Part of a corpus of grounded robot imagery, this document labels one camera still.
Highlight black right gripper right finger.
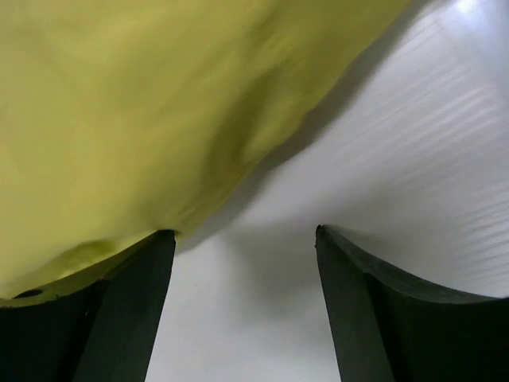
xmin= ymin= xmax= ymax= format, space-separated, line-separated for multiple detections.
xmin=315 ymin=225 xmax=508 ymax=381

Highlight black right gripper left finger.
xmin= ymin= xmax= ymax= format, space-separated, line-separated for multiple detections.
xmin=1 ymin=231 xmax=176 ymax=382

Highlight yellow trousers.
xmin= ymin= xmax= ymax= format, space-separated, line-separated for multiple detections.
xmin=1 ymin=1 xmax=407 ymax=299

